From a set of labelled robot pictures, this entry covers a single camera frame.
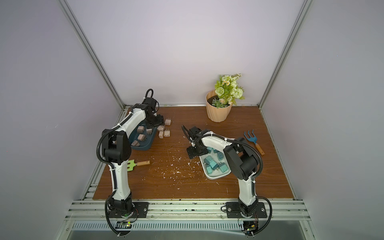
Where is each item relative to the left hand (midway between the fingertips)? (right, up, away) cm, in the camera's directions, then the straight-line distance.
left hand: (162, 123), depth 98 cm
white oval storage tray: (+33, -20, -6) cm, 39 cm away
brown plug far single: (+2, +1, +9) cm, 9 cm away
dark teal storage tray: (-14, -10, 0) cm, 17 cm away
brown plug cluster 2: (-1, -8, +2) cm, 8 cm away
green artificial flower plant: (+43, +20, -7) cm, 48 cm away
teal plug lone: (+37, -19, -11) cm, 43 cm away
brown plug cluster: (+2, -7, +3) cm, 8 cm away
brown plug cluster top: (-3, -4, +5) cm, 7 cm away
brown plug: (-10, -6, +2) cm, 12 cm away
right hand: (+22, -19, -7) cm, 30 cm away
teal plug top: (+30, -26, -15) cm, 43 cm away
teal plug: (+33, -24, -13) cm, 43 cm away
